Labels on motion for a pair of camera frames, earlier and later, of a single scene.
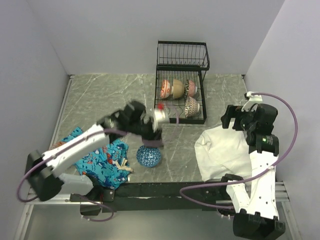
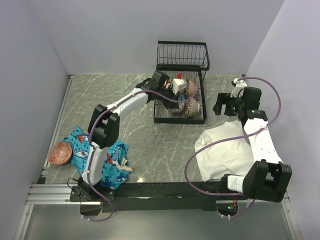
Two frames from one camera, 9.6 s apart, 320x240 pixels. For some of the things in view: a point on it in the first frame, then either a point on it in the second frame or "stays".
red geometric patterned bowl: (192, 107) stays
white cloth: (222, 151) stays
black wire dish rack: (179, 90) stays
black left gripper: (153, 139) → (171, 104)
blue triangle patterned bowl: (148, 156) → (181, 105)
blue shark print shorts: (109, 165) stays
